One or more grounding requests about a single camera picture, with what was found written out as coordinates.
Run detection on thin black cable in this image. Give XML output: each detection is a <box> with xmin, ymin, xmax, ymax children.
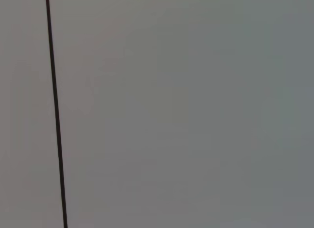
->
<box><xmin>44</xmin><ymin>0</ymin><xmax>69</xmax><ymax>228</ymax></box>

